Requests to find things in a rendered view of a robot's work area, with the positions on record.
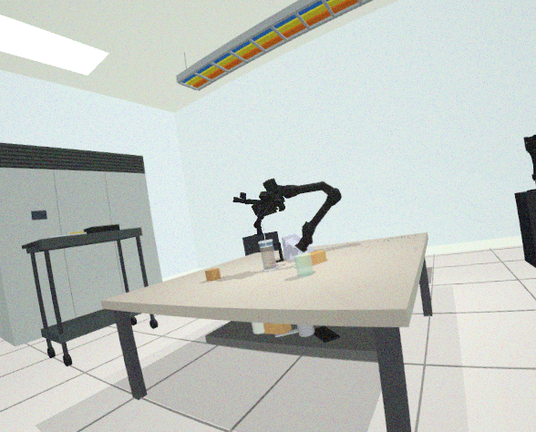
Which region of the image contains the tan cube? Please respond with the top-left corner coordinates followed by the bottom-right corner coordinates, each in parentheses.
top-left (205, 268), bottom-right (221, 281)

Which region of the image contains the tan rectangular box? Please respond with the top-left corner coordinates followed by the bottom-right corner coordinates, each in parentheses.
top-left (309, 251), bottom-right (326, 266)
top-left (263, 323), bottom-right (292, 334)

